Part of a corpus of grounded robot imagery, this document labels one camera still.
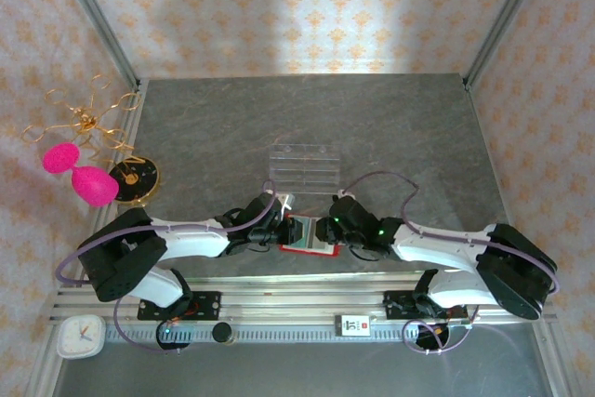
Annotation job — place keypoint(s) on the aluminium side rail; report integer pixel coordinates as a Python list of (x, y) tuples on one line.
[(141, 104)]

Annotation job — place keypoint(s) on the white red label tag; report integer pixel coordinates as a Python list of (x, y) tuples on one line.
[(352, 325)]

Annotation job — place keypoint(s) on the black round knob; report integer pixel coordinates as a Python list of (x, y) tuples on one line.
[(222, 332)]

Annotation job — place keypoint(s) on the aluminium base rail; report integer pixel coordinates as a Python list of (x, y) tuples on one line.
[(302, 295)]

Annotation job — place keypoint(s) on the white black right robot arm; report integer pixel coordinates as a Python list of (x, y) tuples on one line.
[(441, 243)]

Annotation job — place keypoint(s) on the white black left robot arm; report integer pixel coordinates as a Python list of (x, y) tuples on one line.
[(186, 239)]

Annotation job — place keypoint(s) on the red card holder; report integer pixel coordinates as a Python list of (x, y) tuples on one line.
[(321, 253)]

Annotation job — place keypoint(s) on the aluminium frame post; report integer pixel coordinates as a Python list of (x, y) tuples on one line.
[(95, 13), (507, 11)]

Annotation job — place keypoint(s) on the clear acrylic card stand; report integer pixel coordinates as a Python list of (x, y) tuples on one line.
[(302, 169)]

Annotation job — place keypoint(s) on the white square clock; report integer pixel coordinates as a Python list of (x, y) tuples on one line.
[(79, 337)]

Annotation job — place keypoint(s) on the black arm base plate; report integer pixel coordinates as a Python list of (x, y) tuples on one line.
[(395, 306), (207, 306)]

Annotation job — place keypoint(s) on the dark teal credit card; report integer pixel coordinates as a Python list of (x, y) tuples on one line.
[(303, 228)]

